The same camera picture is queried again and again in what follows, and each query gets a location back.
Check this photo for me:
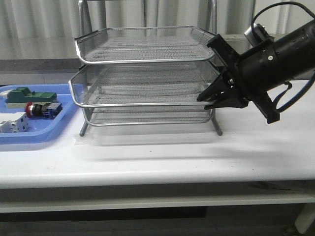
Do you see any grey wire rack frame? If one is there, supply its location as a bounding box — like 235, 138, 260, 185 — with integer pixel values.
78, 0, 223, 138

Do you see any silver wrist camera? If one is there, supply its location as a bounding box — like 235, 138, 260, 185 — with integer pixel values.
244, 23, 270, 47

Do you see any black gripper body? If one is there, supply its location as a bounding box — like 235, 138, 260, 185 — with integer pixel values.
206, 34, 281, 124

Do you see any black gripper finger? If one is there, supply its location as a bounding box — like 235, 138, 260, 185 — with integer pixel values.
197, 71, 236, 102
204, 89, 249, 110

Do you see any white curtain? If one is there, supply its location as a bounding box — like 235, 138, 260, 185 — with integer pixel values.
0, 0, 315, 59

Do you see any blue plastic tray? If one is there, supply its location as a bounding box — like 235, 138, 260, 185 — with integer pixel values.
0, 84, 77, 145

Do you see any grey stone counter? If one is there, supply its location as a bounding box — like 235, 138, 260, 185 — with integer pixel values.
0, 33, 315, 74

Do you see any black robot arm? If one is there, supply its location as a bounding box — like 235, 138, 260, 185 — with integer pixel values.
197, 21, 315, 123

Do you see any white circuit breaker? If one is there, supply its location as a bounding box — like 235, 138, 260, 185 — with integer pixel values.
0, 112, 29, 133

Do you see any mesh rack tray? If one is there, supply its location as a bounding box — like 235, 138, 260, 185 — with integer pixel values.
82, 105, 212, 126
75, 26, 215, 64
68, 61, 219, 108

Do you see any black cable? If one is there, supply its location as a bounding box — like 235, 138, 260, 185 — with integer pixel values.
251, 1, 315, 113

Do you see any green terminal block component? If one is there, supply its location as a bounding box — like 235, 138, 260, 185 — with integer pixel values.
5, 87, 57, 108

